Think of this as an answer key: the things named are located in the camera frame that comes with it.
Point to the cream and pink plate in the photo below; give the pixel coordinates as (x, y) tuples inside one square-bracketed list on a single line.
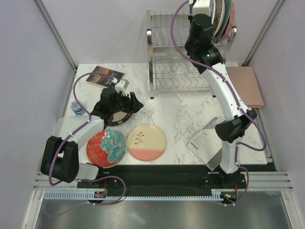
[(147, 142)]

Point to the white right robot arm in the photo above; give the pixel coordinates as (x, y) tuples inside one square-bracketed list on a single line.
[(210, 64)]

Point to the blue white ceramic jar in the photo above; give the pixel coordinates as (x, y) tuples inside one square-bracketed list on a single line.
[(76, 108)]

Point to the pink plate in rack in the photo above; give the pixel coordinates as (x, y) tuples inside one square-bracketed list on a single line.
[(229, 24)]

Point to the black rim beige plate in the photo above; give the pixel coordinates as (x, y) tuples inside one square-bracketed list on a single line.
[(119, 118)]

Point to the white grey booklet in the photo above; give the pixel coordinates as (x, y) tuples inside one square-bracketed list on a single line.
[(207, 146)]

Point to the red plate blue flower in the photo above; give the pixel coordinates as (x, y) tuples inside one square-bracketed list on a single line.
[(107, 148)]

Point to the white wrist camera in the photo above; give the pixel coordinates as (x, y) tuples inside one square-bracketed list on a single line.
[(206, 7), (121, 87)]

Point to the light blue cable duct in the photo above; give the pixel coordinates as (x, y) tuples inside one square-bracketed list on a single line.
[(95, 195)]

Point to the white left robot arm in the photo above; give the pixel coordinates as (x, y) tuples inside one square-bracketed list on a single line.
[(60, 160)]

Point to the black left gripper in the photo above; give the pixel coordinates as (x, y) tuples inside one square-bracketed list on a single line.
[(137, 105)]

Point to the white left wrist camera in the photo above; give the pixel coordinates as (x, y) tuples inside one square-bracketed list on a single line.
[(121, 87)]

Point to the brown floral pattern plate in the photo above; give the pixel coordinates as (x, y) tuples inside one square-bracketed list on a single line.
[(219, 15)]

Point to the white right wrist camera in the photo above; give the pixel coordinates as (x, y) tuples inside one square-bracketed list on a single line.
[(206, 7)]

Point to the paperback book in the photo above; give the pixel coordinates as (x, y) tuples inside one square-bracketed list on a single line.
[(104, 77)]

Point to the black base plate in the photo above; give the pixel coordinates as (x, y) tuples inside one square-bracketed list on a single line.
[(165, 179)]

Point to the teal green plate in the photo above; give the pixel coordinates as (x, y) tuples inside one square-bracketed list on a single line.
[(219, 35)]

